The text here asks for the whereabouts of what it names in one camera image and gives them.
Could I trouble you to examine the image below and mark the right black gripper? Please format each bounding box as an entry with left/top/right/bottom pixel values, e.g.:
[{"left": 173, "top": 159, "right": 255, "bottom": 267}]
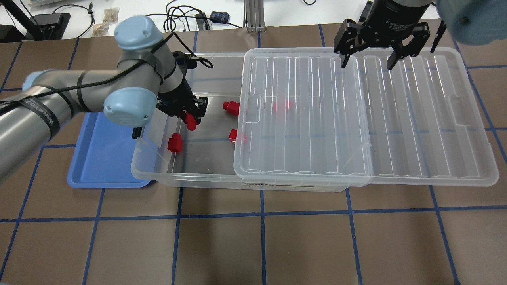
[{"left": 334, "top": 0, "right": 431, "bottom": 70}]

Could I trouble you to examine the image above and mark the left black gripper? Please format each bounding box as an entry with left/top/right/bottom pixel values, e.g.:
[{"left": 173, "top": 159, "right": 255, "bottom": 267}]
[{"left": 157, "top": 85, "right": 208, "bottom": 125}]

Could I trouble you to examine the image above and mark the red block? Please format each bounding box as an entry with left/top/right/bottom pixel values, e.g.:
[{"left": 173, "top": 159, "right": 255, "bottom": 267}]
[
  {"left": 167, "top": 132, "right": 183, "bottom": 153},
  {"left": 222, "top": 101, "right": 240, "bottom": 116},
  {"left": 228, "top": 129, "right": 248, "bottom": 144},
  {"left": 272, "top": 100, "right": 293, "bottom": 113},
  {"left": 185, "top": 112, "right": 199, "bottom": 131}
]

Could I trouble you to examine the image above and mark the clear plastic box lid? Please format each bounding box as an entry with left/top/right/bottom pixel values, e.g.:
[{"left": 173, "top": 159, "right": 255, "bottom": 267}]
[{"left": 233, "top": 47, "right": 499, "bottom": 187}]

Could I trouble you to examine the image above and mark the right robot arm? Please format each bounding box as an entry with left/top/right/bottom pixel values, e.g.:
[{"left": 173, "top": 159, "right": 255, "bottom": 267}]
[{"left": 333, "top": 0, "right": 507, "bottom": 70}]

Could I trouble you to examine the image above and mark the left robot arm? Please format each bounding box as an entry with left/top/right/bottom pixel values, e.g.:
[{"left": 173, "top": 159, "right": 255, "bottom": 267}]
[{"left": 0, "top": 15, "right": 213, "bottom": 182}]

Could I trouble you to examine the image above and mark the clear plastic storage box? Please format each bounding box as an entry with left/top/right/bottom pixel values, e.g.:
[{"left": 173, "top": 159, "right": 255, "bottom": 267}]
[{"left": 131, "top": 52, "right": 345, "bottom": 192}]

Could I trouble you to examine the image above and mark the blue plastic tray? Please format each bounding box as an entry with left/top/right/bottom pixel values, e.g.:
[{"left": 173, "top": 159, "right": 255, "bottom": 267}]
[{"left": 67, "top": 112, "right": 150, "bottom": 189}]

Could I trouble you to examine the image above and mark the black power adapter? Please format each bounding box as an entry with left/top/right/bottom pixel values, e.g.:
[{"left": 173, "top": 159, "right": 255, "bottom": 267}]
[{"left": 209, "top": 11, "right": 230, "bottom": 24}]

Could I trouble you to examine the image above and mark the bag of small parts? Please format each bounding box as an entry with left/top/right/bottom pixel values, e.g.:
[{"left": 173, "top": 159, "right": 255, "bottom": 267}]
[
  {"left": 92, "top": 23, "right": 109, "bottom": 37},
  {"left": 103, "top": 7, "right": 120, "bottom": 23}
]

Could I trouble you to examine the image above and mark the black box latch handle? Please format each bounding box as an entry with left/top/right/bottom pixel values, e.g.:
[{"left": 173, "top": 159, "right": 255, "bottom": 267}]
[{"left": 132, "top": 127, "right": 143, "bottom": 139}]

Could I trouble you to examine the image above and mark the aluminium frame post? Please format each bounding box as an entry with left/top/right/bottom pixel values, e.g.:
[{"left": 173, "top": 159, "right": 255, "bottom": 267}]
[{"left": 243, "top": 0, "right": 266, "bottom": 33}]

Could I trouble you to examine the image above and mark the black camera stand base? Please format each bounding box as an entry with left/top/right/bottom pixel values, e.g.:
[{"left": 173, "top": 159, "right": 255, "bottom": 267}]
[{"left": 30, "top": 13, "right": 71, "bottom": 40}]

